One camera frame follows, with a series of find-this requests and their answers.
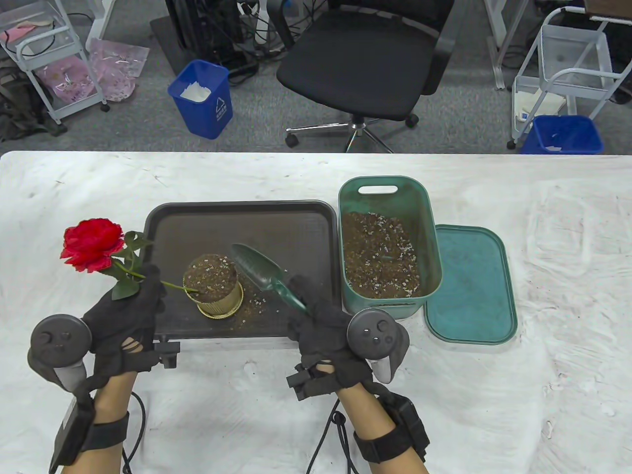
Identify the person's left hand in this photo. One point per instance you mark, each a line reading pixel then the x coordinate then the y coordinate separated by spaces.
pixel 123 321

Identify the person's right hand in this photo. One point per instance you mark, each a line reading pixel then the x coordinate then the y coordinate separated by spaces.
pixel 321 335

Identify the red artificial rose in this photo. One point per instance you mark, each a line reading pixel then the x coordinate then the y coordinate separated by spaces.
pixel 91 242

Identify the green garden trowel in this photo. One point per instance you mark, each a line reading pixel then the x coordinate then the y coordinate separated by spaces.
pixel 256 266

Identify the teal plastic bin lid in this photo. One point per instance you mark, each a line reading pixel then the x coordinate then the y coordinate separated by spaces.
pixel 469 286

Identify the dark grey handheld controller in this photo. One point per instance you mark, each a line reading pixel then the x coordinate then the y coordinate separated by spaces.
pixel 59 340

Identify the gold ribbed flower pot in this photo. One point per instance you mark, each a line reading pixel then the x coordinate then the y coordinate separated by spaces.
pixel 219 307

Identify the dark brown plastic tray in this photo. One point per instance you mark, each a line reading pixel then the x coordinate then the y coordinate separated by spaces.
pixel 286 222

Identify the teal plastic storage bin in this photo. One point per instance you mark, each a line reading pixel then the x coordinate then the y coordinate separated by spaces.
pixel 355 197

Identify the blue bin with white symbol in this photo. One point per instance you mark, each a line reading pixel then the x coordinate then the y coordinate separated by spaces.
pixel 202 118

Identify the dark backpack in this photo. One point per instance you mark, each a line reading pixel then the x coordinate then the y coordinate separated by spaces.
pixel 19 113

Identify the white crumpled paper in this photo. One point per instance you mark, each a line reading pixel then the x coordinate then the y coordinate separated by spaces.
pixel 195 91

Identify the pink plastic bag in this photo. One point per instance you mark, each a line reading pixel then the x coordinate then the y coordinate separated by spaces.
pixel 118 69
pixel 66 81

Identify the black office chair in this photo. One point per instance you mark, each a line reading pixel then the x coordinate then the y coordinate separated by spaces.
pixel 355 69

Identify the plain blue waste bin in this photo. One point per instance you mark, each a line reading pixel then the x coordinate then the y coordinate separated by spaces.
pixel 538 143

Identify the black computer tower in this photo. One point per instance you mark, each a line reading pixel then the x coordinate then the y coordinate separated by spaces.
pixel 207 29

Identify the pink paper sheet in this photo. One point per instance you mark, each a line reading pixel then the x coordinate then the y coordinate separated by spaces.
pixel 19 33

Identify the white power strip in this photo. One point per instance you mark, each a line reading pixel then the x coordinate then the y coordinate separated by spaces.
pixel 259 24

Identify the white rolling cart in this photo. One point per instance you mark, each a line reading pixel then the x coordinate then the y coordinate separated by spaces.
pixel 568 49
pixel 44 12

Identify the white desk leg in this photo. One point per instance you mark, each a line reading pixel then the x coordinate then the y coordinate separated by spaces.
pixel 498 49

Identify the black mount bracket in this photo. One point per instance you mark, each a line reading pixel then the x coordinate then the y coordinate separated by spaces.
pixel 168 351
pixel 308 382

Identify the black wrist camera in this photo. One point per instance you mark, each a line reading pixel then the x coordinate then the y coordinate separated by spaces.
pixel 410 419

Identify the grey wrist camera with label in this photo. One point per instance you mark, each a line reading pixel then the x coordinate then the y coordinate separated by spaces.
pixel 69 434

